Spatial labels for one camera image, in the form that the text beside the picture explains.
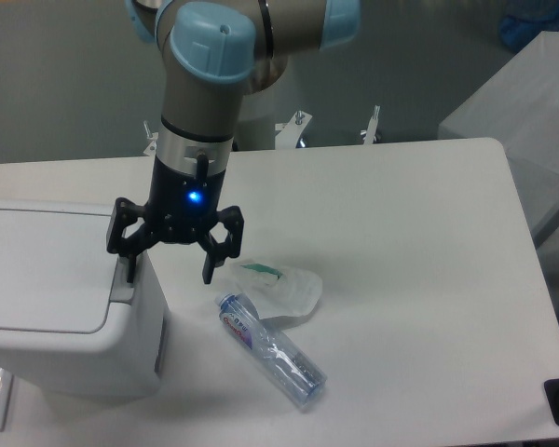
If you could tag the white trash can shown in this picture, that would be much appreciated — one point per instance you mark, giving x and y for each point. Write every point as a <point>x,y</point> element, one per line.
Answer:
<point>71,321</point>

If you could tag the white side table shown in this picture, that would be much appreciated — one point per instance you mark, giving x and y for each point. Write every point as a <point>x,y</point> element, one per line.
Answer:
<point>519,107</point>

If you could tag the clear plastic wrapper bag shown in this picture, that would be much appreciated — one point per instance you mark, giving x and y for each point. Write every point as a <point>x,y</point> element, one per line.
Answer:
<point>279,294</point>

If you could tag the clear plastic water bottle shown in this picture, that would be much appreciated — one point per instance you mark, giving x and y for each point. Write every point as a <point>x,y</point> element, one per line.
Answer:
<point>285,364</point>

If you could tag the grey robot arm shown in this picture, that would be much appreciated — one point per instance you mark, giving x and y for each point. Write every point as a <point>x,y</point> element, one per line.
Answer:
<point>209,51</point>

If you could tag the blue object in background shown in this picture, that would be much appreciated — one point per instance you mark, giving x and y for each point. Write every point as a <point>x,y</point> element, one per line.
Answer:
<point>523,21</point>

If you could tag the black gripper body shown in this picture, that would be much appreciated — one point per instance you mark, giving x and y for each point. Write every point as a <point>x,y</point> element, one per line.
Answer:
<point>181,208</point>

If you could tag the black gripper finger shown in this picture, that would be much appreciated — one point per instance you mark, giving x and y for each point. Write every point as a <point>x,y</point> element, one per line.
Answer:
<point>131,232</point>
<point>232,220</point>

